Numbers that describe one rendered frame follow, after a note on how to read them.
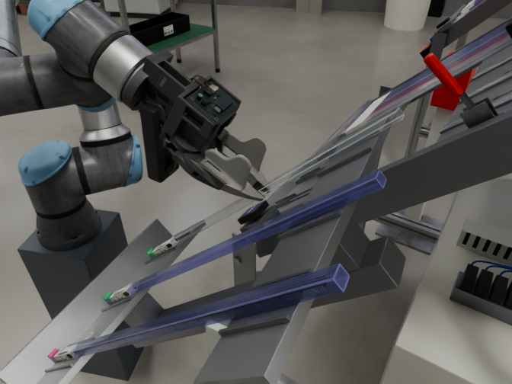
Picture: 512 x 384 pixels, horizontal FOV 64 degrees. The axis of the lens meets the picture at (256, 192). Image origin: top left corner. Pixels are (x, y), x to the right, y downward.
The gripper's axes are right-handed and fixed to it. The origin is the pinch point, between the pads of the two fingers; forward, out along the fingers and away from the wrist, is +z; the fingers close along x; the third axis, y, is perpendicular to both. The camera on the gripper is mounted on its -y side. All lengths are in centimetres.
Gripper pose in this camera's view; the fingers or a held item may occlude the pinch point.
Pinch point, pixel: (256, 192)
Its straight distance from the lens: 53.7
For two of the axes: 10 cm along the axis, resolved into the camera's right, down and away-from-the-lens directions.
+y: 4.7, -5.4, -6.9
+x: 4.3, -5.5, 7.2
